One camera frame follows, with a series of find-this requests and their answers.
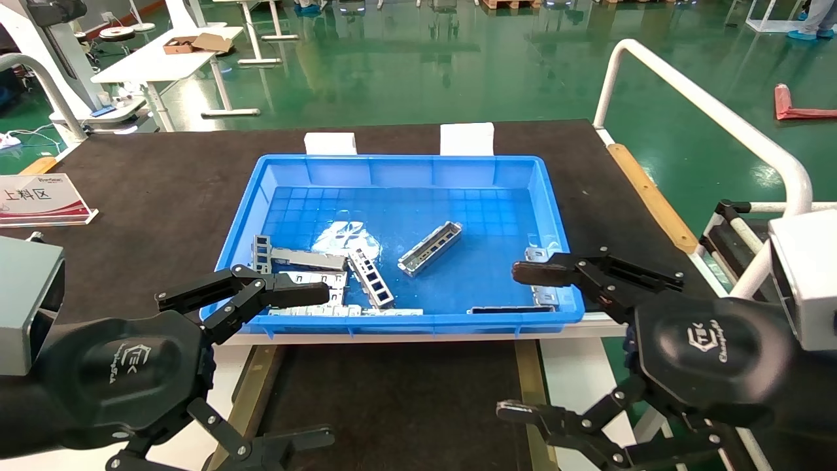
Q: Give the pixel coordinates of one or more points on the long thin metal strip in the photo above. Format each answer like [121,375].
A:
[392,312]

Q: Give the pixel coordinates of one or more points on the red floor object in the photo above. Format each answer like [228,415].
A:
[785,108]

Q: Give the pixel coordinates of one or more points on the black table mat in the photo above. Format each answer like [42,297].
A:
[163,196]

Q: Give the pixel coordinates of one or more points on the white table frame edge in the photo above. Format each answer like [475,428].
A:
[425,338]

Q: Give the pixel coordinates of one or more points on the wooden pallet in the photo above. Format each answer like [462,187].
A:
[510,4]

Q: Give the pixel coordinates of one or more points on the round white stand base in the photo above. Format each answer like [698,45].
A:
[144,27]

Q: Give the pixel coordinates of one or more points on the white robot base platform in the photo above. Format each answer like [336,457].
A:
[124,111]

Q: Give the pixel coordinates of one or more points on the dark thin metal strip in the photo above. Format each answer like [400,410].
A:
[510,309]

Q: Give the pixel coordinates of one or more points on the long wooden strip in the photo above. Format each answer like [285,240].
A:
[654,196]

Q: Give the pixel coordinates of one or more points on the red white sign placard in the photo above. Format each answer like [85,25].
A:
[39,196]

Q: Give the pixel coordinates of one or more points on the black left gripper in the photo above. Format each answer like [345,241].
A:
[111,373]

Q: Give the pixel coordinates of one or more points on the white office table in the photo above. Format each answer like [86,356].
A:
[163,62]

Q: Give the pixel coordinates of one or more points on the white machine column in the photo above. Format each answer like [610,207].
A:
[46,52]

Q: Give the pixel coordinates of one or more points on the metal rail with square holes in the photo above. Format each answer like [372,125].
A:
[369,278]

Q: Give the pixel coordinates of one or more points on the person with blue shoe covers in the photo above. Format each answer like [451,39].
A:
[820,16]

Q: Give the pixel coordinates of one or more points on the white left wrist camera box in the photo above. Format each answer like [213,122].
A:
[26,294]

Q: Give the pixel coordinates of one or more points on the black flat container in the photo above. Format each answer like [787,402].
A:
[458,392]

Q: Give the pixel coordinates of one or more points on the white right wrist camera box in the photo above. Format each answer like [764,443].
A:
[807,281]

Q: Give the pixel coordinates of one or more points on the silver bent metal bracket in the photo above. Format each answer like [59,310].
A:
[536,252]

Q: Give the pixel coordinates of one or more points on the grey slotted metal rail part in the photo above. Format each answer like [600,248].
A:
[429,248]

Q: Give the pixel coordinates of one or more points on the short wooden strip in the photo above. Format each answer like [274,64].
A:
[39,165]

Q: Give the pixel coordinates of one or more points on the large white foam block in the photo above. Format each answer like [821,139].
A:
[467,139]

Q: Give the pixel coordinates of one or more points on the white tube brace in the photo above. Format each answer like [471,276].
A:
[762,268]

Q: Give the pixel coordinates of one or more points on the upright grey metal bracket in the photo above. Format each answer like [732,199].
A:
[262,248]

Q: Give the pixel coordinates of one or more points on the small white foam block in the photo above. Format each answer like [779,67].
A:
[330,144]

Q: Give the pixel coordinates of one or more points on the blue plastic bin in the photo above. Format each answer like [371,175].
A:
[458,196]

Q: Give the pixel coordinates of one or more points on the grey curved handrail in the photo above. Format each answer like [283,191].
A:
[65,111]

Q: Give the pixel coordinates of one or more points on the white table leg frame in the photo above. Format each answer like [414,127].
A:
[260,61]

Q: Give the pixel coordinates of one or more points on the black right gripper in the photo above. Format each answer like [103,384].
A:
[713,353]

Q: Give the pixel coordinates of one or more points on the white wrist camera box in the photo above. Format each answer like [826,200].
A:
[26,294]
[807,281]

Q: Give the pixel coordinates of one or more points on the brass rail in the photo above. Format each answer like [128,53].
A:
[526,373]
[258,379]

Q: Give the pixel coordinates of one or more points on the white floor frame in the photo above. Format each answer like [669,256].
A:
[775,26]

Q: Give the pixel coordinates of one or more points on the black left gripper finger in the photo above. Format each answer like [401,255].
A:
[288,294]
[294,441]

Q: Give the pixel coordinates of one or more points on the white power strip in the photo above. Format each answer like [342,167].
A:
[8,140]

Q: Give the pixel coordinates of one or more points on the flat slotted metal plate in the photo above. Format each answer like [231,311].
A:
[337,278]
[337,298]

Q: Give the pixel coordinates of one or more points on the open cardboard box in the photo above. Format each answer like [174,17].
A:
[209,42]

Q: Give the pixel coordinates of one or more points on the white curved handrail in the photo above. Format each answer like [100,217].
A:
[719,104]

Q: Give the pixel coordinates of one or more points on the round stool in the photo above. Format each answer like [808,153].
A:
[116,31]

